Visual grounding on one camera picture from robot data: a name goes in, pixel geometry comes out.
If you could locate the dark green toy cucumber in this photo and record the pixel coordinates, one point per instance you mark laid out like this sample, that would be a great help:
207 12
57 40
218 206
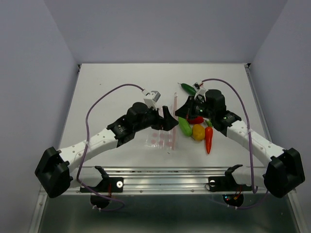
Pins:
188 89

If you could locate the red toy bell pepper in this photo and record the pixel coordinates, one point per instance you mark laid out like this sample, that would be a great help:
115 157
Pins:
197 120

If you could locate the clear zip top bag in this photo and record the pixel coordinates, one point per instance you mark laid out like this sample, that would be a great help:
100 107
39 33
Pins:
165 140

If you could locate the yellow toy potato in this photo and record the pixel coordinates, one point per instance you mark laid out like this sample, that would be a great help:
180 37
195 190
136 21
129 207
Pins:
198 132

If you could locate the aluminium frame rail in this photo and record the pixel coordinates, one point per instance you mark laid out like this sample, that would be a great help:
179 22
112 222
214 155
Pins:
155 180

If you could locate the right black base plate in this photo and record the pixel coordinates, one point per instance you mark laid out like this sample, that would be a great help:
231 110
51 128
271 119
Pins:
229 181

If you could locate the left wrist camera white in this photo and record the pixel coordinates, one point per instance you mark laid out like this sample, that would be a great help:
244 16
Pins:
151 98

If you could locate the orange toy carrot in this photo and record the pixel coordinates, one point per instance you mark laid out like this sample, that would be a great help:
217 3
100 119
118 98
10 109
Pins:
208 136

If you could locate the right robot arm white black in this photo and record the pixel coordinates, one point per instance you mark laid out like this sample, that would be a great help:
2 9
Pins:
282 169

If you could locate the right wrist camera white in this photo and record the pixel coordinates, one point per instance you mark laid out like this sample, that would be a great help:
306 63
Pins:
199 88

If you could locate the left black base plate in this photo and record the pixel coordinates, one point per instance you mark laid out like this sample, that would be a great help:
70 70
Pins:
100 181

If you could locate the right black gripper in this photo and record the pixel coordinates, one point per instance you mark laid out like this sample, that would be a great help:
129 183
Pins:
185 111

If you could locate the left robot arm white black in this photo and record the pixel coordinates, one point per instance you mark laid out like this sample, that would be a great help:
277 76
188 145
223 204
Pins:
55 168

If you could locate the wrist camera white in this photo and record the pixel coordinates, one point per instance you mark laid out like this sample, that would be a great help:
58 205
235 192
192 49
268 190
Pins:
199 88
151 98

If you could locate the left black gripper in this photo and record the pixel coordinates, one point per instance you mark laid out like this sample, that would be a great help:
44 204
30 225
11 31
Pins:
168 122

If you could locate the light green toy gourd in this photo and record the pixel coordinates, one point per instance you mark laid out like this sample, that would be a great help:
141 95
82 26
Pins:
184 126

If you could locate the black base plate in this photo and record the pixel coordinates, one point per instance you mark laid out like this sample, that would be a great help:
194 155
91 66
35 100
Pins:
100 181
229 181

